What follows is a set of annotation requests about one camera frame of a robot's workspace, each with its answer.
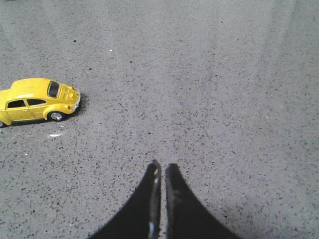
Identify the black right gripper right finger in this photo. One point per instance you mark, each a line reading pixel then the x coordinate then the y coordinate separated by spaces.
pixel 187 218

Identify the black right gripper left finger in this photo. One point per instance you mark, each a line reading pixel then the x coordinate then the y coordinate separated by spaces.
pixel 139 218

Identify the yellow toy beetle car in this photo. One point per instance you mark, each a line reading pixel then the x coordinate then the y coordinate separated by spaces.
pixel 37 98

